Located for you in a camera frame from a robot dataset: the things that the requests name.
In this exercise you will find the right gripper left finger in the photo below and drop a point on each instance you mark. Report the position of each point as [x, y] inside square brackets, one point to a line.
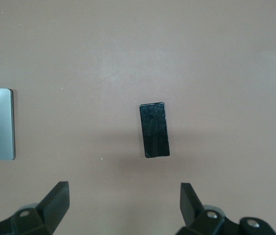
[52, 208]

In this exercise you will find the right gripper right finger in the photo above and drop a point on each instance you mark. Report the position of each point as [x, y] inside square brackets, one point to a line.
[191, 208]

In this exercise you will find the black smartphone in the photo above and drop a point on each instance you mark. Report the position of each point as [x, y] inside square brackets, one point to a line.
[155, 129]

